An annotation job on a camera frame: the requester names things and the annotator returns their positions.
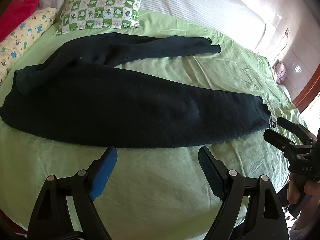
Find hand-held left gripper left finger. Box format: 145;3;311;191
27;146;118;240

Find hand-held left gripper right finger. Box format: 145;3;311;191
197;146;287;240

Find brown wooden frame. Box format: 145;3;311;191
292;64;320;114

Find yellow cartoon print pillow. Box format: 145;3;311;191
0;7;57;85

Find white striped mattress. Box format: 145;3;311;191
37;0;267;53

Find green checkered pillow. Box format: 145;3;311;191
54;0;148;36

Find red pillow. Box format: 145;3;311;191
0;0;42;43

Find green bed sheet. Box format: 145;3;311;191
0;9;309;233

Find person's right hand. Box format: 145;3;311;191
286;172;320;205

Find pink white bag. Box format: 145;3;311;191
272;59;287;85

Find dark navy pants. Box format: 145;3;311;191
0;32;277;148

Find thin charger cable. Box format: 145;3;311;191
274;34;289;67

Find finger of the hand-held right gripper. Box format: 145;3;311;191
263;128;313;162
276;117;316;144

